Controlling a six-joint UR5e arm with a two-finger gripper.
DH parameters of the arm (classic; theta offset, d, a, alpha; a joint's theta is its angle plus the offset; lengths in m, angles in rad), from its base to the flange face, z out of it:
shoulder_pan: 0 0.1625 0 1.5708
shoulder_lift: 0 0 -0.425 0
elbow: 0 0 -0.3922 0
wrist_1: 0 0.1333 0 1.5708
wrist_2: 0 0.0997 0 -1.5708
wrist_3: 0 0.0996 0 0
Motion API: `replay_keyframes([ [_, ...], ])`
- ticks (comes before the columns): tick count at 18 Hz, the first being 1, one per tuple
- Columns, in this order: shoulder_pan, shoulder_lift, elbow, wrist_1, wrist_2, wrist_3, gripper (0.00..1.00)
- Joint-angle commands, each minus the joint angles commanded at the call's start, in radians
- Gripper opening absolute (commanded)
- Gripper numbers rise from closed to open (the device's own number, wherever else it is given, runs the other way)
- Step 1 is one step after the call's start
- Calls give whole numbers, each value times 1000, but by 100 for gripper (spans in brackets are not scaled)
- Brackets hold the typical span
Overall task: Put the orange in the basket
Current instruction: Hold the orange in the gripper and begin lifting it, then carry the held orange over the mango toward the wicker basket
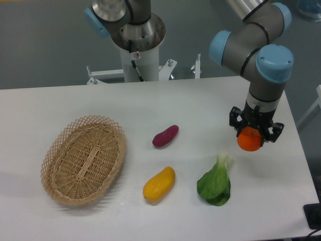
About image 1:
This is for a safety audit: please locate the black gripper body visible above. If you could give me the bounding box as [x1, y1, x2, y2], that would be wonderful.
[241, 102, 275, 133]

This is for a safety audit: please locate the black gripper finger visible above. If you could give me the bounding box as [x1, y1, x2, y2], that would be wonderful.
[229, 106, 243, 132]
[260, 122, 284, 146]

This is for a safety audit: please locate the orange fruit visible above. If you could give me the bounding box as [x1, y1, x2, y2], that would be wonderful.
[237, 127, 262, 152]

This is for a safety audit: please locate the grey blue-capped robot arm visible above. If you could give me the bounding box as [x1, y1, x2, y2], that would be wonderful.
[84, 1, 293, 151]

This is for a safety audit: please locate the woven wicker basket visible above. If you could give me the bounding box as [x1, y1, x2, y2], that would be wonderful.
[41, 115, 126, 206]

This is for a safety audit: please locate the green bok choy leaf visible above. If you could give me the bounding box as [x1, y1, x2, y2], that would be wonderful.
[197, 152, 232, 206]

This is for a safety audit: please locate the purple sweet potato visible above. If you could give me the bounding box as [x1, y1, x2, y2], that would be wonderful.
[152, 125, 179, 148]

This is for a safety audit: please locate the black device at table corner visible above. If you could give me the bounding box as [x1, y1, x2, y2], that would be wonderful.
[303, 203, 320, 229]

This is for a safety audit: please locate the yellow mango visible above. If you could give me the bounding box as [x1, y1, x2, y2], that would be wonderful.
[142, 166, 176, 203]

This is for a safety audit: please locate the blue object top right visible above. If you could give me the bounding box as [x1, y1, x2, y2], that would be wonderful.
[296, 0, 320, 22]

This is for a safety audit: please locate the white frame right edge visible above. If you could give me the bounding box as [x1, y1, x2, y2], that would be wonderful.
[296, 85, 320, 132]

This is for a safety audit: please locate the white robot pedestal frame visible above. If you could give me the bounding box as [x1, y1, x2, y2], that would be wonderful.
[86, 14, 203, 85]

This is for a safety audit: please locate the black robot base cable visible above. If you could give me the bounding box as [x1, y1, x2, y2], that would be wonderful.
[128, 39, 145, 82]

